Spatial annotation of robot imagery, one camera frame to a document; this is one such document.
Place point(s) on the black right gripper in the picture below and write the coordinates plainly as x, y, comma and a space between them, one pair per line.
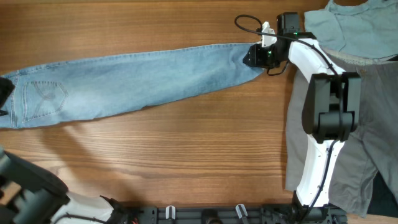
255, 52

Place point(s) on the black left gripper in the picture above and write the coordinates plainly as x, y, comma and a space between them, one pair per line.
5, 91

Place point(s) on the light blue denim jeans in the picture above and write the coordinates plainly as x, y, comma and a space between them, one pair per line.
91, 88

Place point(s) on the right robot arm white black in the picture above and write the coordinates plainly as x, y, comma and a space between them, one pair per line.
330, 111

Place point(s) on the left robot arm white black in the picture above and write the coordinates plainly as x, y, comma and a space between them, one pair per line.
33, 195

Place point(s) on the light teal shirt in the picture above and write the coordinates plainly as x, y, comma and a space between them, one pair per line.
368, 30

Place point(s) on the grey shorts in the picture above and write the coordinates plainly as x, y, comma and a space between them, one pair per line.
372, 148

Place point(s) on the black mounting rail base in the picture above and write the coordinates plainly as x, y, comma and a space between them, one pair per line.
238, 214

